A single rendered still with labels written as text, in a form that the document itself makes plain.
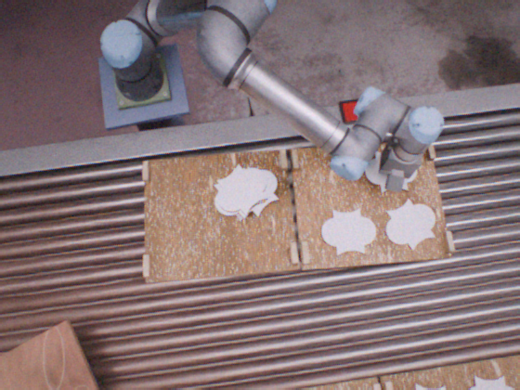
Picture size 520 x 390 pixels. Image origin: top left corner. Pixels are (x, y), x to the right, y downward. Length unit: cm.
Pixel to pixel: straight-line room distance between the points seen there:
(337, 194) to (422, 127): 36
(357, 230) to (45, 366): 84
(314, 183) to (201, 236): 35
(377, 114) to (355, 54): 165
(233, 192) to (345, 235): 32
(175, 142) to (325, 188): 46
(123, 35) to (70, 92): 141
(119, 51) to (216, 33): 41
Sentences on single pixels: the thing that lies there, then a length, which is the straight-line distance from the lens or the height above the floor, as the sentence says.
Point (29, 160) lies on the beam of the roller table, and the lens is 148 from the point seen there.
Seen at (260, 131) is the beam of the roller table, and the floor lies 91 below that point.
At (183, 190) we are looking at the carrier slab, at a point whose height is 94.
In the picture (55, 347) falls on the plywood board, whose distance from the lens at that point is 118.
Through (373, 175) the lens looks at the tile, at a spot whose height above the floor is 96.
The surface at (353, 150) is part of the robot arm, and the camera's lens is 98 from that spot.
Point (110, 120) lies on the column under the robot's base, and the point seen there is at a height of 87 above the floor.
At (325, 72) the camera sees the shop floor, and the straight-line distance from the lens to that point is 256.
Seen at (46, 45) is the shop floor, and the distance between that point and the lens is 294.
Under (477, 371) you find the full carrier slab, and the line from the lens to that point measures 130.
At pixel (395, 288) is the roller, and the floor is 92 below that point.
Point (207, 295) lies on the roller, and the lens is 121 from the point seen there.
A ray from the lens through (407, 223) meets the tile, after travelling 127.
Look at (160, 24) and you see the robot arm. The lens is 132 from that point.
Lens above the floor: 212
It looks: 72 degrees down
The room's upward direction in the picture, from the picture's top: 1 degrees counter-clockwise
